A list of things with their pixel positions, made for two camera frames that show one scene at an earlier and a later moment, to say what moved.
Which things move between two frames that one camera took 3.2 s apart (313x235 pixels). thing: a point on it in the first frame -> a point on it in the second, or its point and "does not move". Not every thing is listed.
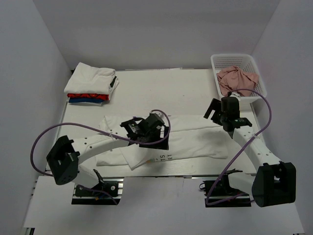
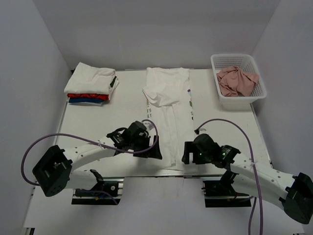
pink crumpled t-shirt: (234, 78) does not move
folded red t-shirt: (97, 96) does not move
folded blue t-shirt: (77, 100) does not move
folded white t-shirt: (86, 79) does not move
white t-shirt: (190, 137) -> (169, 112)
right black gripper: (215, 105) -> (189, 148)
